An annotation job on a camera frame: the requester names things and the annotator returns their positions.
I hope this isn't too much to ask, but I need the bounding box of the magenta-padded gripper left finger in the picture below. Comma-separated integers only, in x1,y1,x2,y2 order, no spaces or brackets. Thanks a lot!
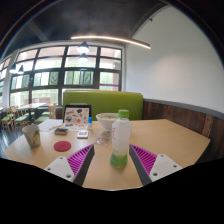
43,143,96,188

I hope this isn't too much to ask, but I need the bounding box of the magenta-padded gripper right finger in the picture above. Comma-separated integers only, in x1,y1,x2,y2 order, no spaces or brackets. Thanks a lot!
128,143,184,187

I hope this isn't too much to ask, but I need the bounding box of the clear green-capped water bottle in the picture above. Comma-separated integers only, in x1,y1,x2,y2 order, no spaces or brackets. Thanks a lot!
109,109,133,169

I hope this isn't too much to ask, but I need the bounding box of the flat round red coaster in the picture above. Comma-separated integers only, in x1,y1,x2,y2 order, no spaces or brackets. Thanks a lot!
53,140,72,153

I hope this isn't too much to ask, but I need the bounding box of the small dark flat box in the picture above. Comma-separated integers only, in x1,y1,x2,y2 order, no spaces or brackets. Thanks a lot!
53,127,70,136

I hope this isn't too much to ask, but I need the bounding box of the small white flat device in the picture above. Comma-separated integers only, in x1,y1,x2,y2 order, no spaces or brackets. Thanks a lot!
76,129,90,139

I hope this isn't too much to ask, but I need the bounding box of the white printed paper sheet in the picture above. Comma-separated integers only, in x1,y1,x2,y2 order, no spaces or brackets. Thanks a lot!
38,118,64,133

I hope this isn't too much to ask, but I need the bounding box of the colourful sticker sheet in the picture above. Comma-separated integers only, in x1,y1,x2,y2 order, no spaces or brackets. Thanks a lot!
63,123,88,132

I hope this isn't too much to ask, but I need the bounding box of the small pink sachet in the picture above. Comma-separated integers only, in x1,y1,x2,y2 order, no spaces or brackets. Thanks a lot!
94,137,110,147

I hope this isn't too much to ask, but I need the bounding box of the black tablet with stickers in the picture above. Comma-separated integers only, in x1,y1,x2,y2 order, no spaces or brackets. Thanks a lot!
62,104,92,125

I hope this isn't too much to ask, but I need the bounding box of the group of green-seated wooden chairs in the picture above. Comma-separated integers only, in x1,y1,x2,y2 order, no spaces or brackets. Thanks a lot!
0,103,58,133

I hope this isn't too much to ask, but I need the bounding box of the white ceramic bowl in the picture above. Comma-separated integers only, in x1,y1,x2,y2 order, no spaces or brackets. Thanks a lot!
95,112,120,132

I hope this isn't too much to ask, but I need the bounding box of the wooden dining table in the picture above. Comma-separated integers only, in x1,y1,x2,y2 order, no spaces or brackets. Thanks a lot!
17,102,48,116

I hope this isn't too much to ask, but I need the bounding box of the green upholstered bench seat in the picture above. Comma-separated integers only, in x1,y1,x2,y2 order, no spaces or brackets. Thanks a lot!
62,89,144,122

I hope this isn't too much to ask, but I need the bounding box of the group of pendant lamps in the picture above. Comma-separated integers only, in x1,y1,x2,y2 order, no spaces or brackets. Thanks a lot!
8,41,90,75

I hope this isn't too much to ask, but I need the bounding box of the long curved ceiling light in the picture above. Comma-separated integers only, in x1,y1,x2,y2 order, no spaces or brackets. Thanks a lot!
70,34,152,50

